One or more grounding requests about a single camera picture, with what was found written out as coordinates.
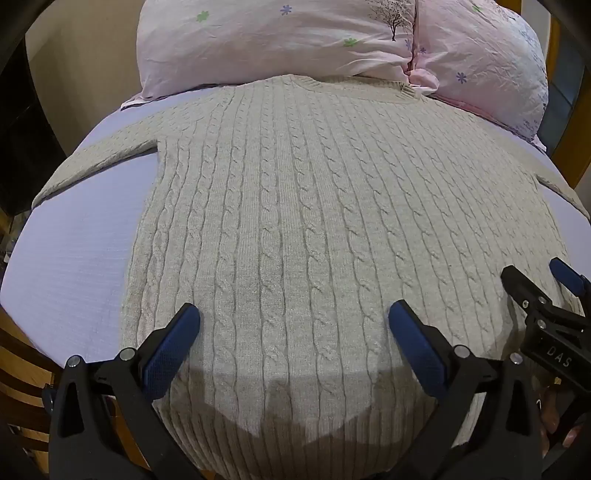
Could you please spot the person's right hand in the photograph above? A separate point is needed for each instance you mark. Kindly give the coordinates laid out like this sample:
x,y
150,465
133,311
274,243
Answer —
x,y
549,410

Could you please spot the wooden headboard post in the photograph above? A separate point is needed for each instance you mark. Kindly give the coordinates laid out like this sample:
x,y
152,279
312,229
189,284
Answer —
x,y
579,115

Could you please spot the dark cabinet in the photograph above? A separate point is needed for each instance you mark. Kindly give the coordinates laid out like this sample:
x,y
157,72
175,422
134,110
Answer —
x,y
23,138

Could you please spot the lavender bed sheet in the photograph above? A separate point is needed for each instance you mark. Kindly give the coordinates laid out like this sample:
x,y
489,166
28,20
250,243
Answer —
x,y
69,258

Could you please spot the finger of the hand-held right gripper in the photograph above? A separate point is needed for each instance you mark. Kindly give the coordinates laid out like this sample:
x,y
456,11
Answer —
x,y
521,288
567,275

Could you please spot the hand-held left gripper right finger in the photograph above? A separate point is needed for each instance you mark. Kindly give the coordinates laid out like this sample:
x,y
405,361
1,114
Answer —
x,y
415,344

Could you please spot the pink floral pillow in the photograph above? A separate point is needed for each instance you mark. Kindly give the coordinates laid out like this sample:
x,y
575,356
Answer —
x,y
277,41
485,60

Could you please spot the wooden bed frame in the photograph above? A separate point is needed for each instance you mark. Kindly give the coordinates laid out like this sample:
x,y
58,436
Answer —
x,y
23,369

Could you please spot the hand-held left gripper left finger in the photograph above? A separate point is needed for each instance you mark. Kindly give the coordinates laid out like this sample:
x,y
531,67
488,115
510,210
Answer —
x,y
178,339

